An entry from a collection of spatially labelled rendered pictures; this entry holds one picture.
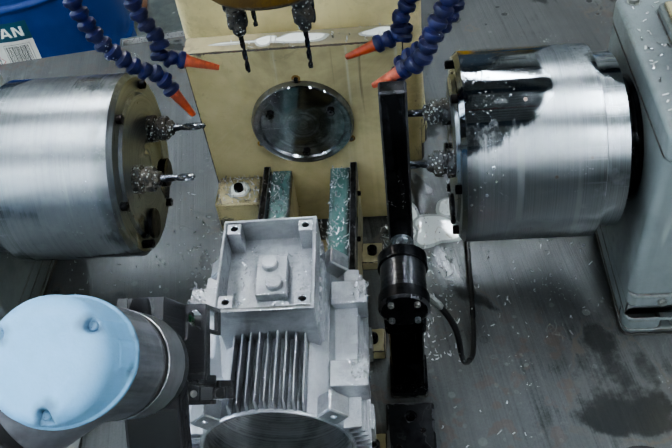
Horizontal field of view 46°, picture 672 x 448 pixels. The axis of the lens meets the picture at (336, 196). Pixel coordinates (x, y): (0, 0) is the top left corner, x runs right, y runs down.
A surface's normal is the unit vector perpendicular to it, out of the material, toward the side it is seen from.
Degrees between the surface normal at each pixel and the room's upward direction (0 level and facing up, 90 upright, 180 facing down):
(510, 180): 66
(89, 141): 32
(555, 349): 0
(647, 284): 90
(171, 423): 58
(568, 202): 84
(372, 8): 90
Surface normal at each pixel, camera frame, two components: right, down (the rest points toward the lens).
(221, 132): -0.02, 0.72
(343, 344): -0.10, -0.69
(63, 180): -0.07, 0.18
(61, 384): -0.09, -0.23
